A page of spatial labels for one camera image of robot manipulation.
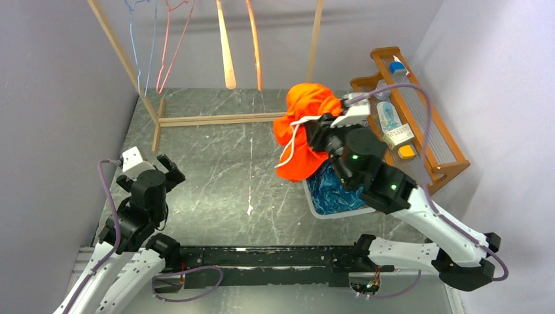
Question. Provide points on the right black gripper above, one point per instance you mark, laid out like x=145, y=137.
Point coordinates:
x=319, y=130

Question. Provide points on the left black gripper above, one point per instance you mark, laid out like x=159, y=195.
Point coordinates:
x=174, y=175

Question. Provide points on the orange shorts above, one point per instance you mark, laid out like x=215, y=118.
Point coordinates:
x=298, y=160

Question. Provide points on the blue patterned shorts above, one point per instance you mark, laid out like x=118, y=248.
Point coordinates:
x=328, y=194

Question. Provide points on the pink hanger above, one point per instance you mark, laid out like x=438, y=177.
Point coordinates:
x=169, y=52

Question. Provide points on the wooden hanger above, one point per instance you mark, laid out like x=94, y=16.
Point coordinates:
x=228, y=67
x=256, y=49

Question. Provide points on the blue wire hanger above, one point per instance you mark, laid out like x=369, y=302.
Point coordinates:
x=142, y=31

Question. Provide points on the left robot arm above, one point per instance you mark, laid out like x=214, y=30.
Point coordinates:
x=131, y=249

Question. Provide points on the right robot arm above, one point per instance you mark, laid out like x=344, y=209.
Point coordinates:
x=456, y=253

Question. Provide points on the wooden clothes rack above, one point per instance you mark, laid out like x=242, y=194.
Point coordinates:
x=204, y=70

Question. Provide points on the blue white tube pack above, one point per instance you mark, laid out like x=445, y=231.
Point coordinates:
x=388, y=116

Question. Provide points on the white box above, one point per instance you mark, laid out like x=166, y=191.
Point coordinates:
x=398, y=136

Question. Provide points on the white plastic basket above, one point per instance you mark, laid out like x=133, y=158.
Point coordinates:
x=365, y=210

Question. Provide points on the yellow block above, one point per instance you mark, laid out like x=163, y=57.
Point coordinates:
x=406, y=152

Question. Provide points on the blue white eraser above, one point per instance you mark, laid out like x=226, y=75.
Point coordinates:
x=397, y=67

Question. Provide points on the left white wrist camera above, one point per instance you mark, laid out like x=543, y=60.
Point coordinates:
x=134, y=163

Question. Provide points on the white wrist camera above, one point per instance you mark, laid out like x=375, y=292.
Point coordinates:
x=134, y=163
x=352, y=112

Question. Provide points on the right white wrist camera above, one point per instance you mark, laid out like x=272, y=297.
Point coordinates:
x=352, y=112

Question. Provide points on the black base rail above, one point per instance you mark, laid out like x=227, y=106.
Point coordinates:
x=334, y=266

